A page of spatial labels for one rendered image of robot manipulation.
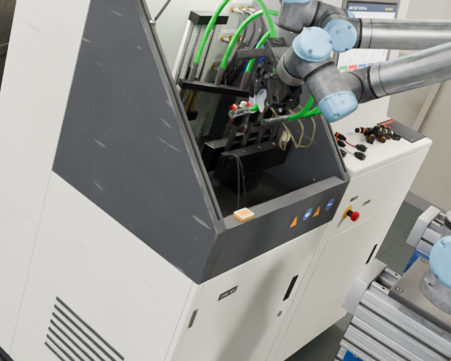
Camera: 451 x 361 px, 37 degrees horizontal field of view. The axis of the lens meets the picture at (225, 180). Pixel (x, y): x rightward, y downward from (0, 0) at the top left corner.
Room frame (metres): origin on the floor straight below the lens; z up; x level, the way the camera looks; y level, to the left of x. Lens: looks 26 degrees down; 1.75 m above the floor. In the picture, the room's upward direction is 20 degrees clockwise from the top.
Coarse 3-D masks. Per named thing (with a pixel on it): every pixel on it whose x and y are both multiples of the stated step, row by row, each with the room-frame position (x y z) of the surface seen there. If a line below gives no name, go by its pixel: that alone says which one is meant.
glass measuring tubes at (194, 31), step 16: (192, 16) 1.95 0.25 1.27; (208, 16) 1.98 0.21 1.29; (224, 16) 2.04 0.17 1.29; (192, 32) 1.96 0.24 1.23; (192, 48) 1.96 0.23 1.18; (208, 48) 2.05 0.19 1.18; (176, 64) 1.96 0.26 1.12; (192, 64) 1.99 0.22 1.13; (208, 64) 2.05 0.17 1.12; (176, 80) 1.97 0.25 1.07; (192, 96) 2.03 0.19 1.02; (192, 112) 2.04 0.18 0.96
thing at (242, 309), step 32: (288, 256) 1.79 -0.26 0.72; (224, 288) 1.50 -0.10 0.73; (256, 288) 1.68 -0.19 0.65; (288, 288) 1.88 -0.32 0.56; (192, 320) 1.41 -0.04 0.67; (224, 320) 1.57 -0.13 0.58; (256, 320) 1.76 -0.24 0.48; (192, 352) 1.47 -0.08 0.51; (224, 352) 1.65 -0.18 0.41; (256, 352) 1.86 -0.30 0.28
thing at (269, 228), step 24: (312, 192) 1.79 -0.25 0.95; (336, 192) 1.93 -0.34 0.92; (264, 216) 1.56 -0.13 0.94; (288, 216) 1.69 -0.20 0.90; (312, 216) 1.83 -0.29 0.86; (240, 240) 1.49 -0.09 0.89; (264, 240) 1.61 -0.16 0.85; (288, 240) 1.75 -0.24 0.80; (216, 264) 1.43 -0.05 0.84; (240, 264) 1.54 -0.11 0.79
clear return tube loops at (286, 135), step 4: (272, 108) 1.90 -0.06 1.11; (292, 112) 1.96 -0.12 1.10; (276, 116) 1.89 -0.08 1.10; (312, 120) 2.00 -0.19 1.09; (284, 124) 1.88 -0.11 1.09; (300, 124) 1.94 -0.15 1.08; (284, 132) 2.00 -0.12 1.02; (288, 132) 2.02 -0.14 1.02; (284, 136) 2.03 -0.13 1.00; (288, 136) 2.03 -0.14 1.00; (292, 136) 2.01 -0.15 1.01; (300, 136) 1.93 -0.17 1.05; (312, 136) 1.99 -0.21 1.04; (280, 140) 1.94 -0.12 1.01; (284, 140) 2.03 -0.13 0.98; (288, 140) 2.04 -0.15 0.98; (292, 140) 2.00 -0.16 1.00; (300, 140) 1.93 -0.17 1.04; (312, 140) 1.99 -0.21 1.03; (280, 144) 1.91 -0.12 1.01; (284, 144) 1.87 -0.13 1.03; (296, 144) 1.99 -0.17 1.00; (284, 148) 1.87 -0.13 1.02
